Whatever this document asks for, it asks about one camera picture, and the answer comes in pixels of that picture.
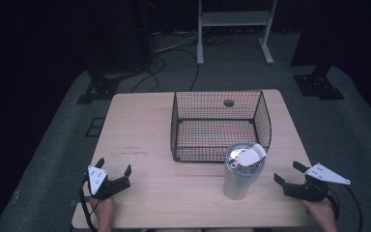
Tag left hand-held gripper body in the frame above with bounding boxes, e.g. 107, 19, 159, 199
87, 164, 132, 200

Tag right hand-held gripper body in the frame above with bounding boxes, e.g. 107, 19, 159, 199
283, 162, 352, 203

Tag silver bottle with white lid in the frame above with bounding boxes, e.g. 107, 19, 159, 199
222, 142, 268, 201

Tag black wire basket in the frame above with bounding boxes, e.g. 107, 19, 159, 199
169, 90, 272, 163

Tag person's left hand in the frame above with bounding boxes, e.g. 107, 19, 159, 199
89, 195, 116, 224

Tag person's right hand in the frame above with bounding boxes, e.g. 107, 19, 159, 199
303, 197, 338, 226

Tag dark floor hatch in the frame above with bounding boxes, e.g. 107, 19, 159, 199
85, 117, 106, 138

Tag black stand base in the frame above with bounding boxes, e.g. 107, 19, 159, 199
76, 62, 128, 105
291, 64, 346, 101

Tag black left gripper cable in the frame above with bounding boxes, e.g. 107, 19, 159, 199
78, 175, 99, 232

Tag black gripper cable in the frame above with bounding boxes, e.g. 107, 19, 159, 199
328, 185, 364, 232
78, 175, 99, 232

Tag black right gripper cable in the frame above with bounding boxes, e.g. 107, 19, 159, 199
328, 185, 364, 232

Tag black floor cable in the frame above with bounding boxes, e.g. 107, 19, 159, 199
129, 47, 201, 94

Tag white floor cables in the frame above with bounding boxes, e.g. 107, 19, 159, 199
153, 30, 201, 54

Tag white metal desk frame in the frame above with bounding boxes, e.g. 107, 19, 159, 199
196, 0, 278, 67

